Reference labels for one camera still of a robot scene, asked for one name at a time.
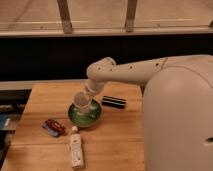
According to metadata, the white ceramic cup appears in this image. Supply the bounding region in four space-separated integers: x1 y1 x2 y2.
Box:
73 92 91 113

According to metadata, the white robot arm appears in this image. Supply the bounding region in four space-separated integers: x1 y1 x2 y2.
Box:
85 54 213 171

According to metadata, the green ceramic bowl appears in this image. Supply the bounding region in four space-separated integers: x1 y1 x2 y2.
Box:
68 100 101 128

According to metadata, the black rectangular box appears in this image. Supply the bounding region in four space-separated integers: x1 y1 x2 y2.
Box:
101 96 126 109

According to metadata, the red and blue snack bag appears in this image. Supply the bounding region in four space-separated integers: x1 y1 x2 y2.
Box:
42 119 66 137

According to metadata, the white bottle with label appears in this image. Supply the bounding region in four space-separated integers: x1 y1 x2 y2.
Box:
69 126 84 169

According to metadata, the left metal window post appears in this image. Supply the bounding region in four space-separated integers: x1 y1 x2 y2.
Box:
57 0 72 34

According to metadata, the metal window post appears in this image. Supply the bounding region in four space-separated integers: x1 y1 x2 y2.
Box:
125 0 137 32
57 0 72 34

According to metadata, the right metal window post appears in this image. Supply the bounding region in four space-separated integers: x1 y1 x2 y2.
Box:
125 0 137 32

